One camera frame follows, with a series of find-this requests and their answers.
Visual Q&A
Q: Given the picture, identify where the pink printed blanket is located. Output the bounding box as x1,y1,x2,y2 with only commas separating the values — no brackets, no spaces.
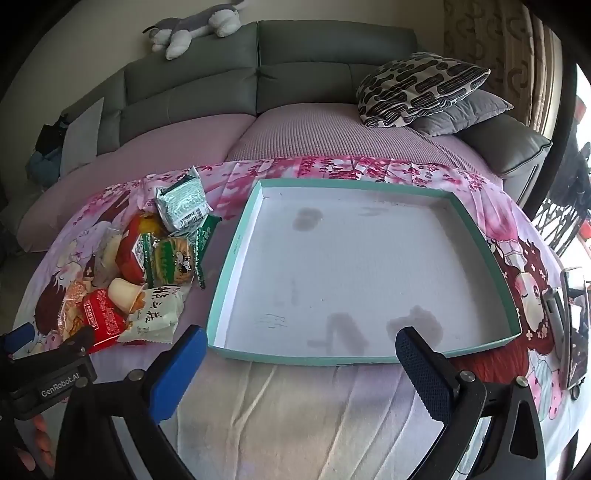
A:
9,156,591,480

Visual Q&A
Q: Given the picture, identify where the light grey pillow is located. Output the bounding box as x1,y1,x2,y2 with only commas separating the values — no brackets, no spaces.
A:
60,98,105,176

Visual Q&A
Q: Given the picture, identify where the white packet black calligraphy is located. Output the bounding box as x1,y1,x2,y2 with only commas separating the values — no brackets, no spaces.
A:
117,281,192,344

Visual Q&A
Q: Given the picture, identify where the yellow bread packet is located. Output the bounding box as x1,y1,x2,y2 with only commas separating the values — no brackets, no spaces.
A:
139,210,169,236

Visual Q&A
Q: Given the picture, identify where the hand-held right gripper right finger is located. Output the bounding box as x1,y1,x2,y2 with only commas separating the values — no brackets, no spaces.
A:
394,326,548,480

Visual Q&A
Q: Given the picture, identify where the cream pudding cup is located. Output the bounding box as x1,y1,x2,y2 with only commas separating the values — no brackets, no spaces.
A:
107,277,147,315

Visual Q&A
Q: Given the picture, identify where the grey metal stand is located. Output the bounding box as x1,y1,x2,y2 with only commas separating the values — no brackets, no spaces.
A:
541,287,571,367

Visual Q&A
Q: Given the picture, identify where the narrow green snack packet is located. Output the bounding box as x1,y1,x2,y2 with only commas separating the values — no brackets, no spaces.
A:
193,213,223,291

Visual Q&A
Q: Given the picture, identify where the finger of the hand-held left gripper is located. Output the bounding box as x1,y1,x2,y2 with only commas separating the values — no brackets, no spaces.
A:
7,325,95,370
0,322,35,358

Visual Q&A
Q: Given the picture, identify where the teal rimmed white box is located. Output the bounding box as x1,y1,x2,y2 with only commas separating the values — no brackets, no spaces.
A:
206,179,522,367

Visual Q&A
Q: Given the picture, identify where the green burger print packet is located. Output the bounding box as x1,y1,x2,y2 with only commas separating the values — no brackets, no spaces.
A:
143,233,197,287

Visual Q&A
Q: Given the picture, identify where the cream bun clear packet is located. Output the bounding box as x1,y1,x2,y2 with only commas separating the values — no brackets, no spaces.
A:
99,228,127,278

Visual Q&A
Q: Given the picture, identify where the clear brown cake packet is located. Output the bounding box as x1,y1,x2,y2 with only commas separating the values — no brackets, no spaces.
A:
56,277,93,340

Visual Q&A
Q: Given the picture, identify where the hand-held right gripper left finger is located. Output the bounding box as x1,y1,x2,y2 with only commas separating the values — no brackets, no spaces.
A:
54,324,208,480

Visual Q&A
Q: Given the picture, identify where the smartphone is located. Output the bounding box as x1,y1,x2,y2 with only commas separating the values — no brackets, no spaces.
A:
560,267,591,389

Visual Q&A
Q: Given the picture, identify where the person's left hand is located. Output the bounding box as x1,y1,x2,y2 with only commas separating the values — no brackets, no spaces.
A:
15,412,56,477

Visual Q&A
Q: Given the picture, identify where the pink sofa cover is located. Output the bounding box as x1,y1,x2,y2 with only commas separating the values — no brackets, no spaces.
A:
16,102,502,252

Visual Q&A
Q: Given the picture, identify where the red snack packet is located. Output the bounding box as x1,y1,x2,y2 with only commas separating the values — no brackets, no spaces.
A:
115,217,155,284

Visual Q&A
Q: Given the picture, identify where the teal cloth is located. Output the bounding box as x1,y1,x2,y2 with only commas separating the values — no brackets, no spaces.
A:
28,150,63,181

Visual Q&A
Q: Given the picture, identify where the black metal rack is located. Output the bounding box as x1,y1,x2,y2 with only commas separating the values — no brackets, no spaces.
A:
536,138,591,259

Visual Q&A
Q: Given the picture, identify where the red packet white label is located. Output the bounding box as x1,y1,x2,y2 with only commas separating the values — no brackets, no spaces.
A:
82,288,127,354

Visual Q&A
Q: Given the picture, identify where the black bag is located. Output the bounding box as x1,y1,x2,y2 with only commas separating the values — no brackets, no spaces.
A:
34,113,70,155

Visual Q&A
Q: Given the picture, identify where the grey sofa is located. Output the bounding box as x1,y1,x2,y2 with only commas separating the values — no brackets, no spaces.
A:
16,21,552,252

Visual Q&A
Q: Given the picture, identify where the grey white plush dog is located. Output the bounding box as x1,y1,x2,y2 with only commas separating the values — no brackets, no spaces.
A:
142,0,247,61

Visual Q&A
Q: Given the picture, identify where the dark grey pillow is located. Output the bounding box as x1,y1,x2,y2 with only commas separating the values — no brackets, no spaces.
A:
410,90,515,138

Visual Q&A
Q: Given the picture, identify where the black white patterned pillow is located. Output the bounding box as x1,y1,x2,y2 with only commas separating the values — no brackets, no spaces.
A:
356,52,491,127

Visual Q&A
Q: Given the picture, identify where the beige patterned curtain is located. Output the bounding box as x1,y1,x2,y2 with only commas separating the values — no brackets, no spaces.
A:
443,0,559,139

